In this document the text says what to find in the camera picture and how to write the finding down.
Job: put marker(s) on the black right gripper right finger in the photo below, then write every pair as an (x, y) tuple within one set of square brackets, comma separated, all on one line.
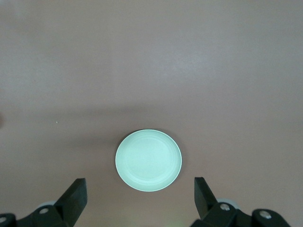
[(208, 205)]

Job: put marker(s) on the brown table mat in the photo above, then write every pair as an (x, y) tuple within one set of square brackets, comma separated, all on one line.
[(151, 59)]

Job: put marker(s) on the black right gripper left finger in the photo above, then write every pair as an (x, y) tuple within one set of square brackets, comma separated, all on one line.
[(68, 205)]

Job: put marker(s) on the pale green round plate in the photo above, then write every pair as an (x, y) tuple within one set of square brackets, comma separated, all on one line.
[(149, 160)]

